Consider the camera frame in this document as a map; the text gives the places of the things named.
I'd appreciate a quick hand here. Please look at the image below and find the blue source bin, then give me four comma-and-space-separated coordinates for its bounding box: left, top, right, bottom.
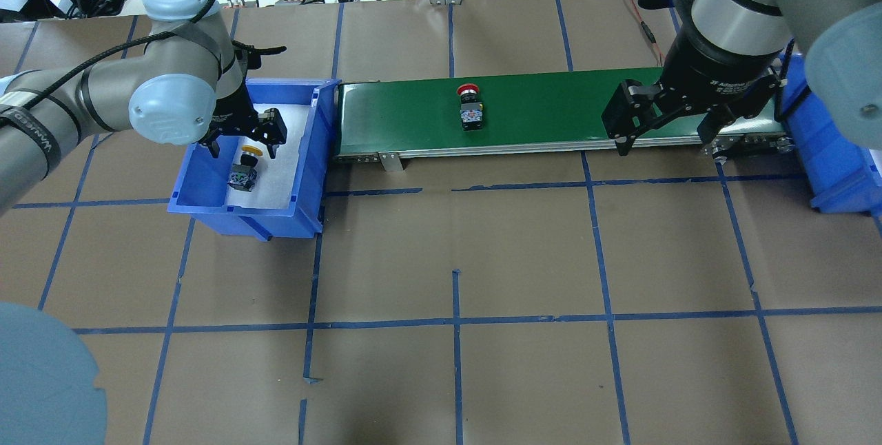
167, 79, 339, 241

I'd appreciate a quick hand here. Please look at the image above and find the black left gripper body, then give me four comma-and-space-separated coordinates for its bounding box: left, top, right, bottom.
208, 45, 287, 143

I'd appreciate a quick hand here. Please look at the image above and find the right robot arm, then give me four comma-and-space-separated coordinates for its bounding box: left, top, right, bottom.
602, 0, 881, 156

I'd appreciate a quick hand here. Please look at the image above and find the blue destination bin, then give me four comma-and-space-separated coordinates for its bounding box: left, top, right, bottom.
782, 52, 881, 217

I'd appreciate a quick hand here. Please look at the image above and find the red mushroom push button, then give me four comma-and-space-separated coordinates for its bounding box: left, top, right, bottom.
457, 83, 483, 131

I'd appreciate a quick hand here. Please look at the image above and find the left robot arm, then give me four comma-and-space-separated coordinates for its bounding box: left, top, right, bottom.
1, 0, 287, 211

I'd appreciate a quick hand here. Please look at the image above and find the green conveyor belt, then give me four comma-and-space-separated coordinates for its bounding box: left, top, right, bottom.
334, 66, 793, 172

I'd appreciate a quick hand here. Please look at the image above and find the yellow mushroom push button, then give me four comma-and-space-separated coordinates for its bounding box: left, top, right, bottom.
227, 144, 263, 193

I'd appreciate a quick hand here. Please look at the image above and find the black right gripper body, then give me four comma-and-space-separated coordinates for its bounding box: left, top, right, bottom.
623, 53, 786, 146

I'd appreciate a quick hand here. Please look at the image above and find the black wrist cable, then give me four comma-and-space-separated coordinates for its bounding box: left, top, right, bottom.
0, 0, 221, 122

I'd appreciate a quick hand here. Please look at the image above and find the white foam pad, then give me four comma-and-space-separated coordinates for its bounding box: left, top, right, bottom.
190, 104, 311, 209

